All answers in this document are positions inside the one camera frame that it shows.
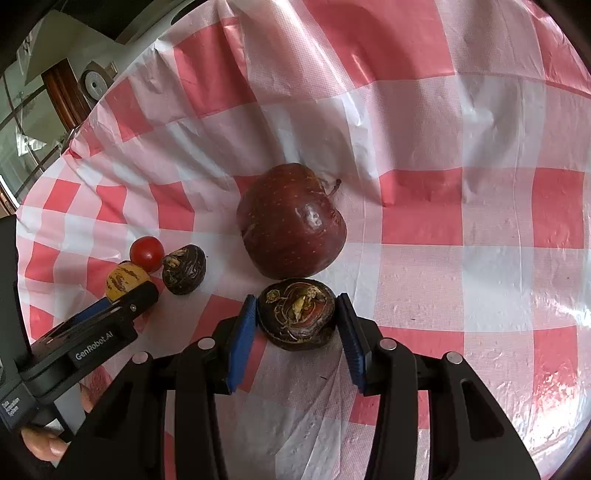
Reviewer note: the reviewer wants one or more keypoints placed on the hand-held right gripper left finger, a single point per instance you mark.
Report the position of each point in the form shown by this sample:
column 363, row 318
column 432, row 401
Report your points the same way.
column 240, row 344

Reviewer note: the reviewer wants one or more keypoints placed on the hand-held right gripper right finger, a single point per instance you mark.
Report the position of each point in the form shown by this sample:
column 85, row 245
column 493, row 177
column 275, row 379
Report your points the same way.
column 353, row 344

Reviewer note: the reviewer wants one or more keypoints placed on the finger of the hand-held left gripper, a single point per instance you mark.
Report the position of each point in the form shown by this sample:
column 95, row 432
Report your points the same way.
column 127, row 304

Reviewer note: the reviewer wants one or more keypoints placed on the yellow striped round fruit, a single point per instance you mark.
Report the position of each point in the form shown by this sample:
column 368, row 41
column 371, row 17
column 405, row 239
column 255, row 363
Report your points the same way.
column 123, row 279

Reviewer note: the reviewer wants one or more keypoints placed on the person's left hand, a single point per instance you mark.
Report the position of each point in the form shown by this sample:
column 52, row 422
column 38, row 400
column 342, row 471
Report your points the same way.
column 44, row 444

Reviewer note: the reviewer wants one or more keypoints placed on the red cherry tomato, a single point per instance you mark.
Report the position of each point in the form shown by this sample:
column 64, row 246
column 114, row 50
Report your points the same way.
column 147, row 253

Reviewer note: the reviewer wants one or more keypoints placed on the small dark water chestnut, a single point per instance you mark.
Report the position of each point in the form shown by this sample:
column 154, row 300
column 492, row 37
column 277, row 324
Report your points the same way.
column 183, row 269

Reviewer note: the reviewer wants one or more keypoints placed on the dark red apple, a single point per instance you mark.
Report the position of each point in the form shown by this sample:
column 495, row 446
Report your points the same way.
column 291, row 224

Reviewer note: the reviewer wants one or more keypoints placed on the red white checkered tablecloth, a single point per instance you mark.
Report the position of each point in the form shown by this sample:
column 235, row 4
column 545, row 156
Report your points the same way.
column 438, row 184

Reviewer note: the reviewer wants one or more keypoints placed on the glass window with railing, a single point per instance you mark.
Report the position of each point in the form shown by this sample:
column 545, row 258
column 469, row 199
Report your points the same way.
column 23, row 138

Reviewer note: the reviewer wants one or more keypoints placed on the brown wooden door frame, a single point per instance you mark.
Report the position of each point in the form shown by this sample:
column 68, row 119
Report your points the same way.
column 64, row 97

